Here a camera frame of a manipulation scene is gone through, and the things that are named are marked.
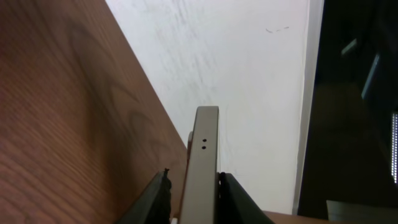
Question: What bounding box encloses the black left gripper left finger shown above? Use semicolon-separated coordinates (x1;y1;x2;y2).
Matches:
116;168;172;224

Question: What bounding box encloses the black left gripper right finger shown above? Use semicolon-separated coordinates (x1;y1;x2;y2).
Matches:
217;172;274;224

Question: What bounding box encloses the bronze Samsung Galaxy smartphone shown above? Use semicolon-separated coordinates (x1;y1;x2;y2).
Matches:
178;106;219;224

